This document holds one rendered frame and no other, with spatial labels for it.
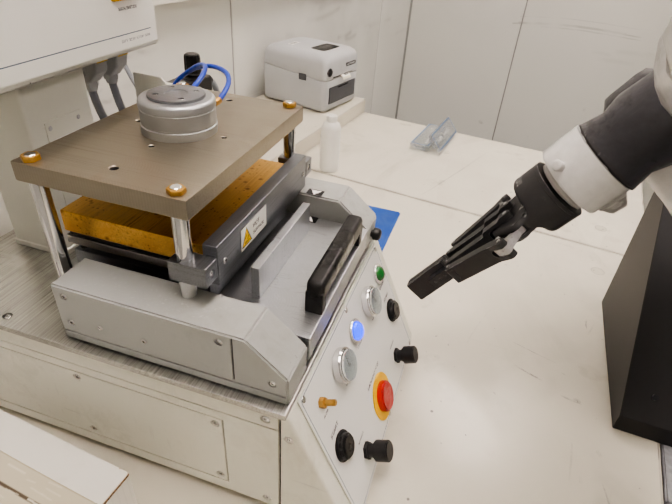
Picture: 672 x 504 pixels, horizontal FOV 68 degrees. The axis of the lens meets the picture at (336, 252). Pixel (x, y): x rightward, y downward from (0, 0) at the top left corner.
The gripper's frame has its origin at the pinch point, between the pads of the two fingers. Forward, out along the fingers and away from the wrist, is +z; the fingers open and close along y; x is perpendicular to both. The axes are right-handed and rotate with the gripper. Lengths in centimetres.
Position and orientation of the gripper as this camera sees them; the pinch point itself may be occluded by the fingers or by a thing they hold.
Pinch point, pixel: (432, 277)
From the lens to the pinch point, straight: 70.0
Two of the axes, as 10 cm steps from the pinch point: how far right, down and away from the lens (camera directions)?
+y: -3.1, 5.2, -7.9
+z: -6.0, 5.4, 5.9
